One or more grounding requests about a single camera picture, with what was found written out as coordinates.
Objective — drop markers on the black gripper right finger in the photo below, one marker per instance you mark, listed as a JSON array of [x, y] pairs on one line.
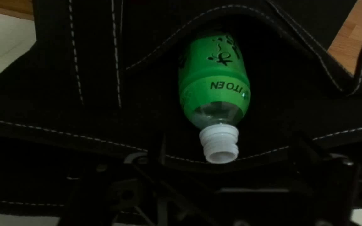
[[305, 155]]

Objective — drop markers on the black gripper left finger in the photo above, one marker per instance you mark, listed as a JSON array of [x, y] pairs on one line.
[[159, 152]]

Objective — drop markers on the black tote bag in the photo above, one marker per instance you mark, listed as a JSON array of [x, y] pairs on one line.
[[80, 113]]

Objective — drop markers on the green plastic bottle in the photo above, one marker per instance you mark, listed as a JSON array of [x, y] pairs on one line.
[[214, 93]]

